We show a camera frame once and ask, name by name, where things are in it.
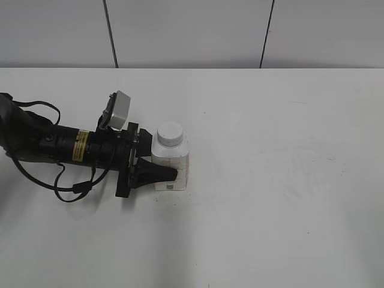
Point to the white square plastic bottle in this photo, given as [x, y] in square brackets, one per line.
[176, 157]

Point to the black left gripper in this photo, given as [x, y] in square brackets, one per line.
[113, 150]

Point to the white round bottle cap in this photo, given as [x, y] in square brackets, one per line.
[170, 134]

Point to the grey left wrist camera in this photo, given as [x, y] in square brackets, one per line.
[116, 112]

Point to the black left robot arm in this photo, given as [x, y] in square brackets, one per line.
[29, 137]

